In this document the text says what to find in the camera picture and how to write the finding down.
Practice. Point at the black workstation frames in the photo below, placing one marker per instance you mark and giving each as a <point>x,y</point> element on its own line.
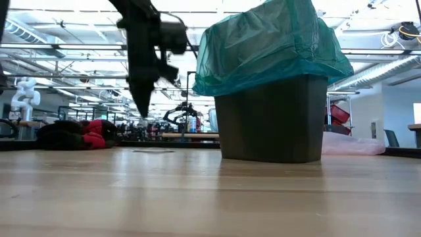
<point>75,110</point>

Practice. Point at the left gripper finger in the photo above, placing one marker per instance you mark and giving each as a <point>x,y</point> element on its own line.
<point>137,92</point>
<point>147,92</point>

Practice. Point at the tilted red storage bin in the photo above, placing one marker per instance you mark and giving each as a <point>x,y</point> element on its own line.
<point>337,113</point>

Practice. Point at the blue and white bottle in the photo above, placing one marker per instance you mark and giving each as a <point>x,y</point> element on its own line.
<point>192,124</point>

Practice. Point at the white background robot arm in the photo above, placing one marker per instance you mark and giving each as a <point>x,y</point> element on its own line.
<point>24,98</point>

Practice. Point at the teal plastic trash bag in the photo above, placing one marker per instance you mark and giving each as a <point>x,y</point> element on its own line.
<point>269,42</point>

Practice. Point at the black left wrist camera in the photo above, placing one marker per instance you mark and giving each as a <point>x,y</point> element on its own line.
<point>172,37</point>

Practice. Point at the metal shelf rack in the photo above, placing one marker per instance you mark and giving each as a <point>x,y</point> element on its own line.
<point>329,105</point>

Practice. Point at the background black robot arm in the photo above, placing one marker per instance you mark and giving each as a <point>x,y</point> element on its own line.
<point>182,112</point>

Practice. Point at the black aluminium table frame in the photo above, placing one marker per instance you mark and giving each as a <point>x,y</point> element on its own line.
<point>164,144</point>

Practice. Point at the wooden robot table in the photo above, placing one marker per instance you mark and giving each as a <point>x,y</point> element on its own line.
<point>28,124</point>

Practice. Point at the pink plastic trash bag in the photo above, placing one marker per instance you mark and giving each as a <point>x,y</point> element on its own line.
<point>355,145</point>

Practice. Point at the small wall box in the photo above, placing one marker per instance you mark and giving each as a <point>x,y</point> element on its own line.
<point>374,130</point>

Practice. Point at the grey plastic trash bin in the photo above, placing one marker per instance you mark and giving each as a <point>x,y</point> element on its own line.
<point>273,121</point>

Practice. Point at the wooden background table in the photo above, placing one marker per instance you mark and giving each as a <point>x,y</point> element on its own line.
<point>190,135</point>

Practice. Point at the dark storage bin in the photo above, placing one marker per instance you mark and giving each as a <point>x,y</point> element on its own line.
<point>338,129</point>

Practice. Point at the wooden desk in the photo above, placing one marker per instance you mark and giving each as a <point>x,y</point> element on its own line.
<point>415,128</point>

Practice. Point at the pale wall screen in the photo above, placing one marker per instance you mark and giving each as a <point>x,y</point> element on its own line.
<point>417,113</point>

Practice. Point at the red and black cloth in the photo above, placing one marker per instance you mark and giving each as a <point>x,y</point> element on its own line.
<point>93,140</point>

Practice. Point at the teal chair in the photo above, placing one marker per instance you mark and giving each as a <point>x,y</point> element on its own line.
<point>391,138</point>

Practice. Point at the black gantry frame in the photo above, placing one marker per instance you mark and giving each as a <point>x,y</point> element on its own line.
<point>187,95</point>

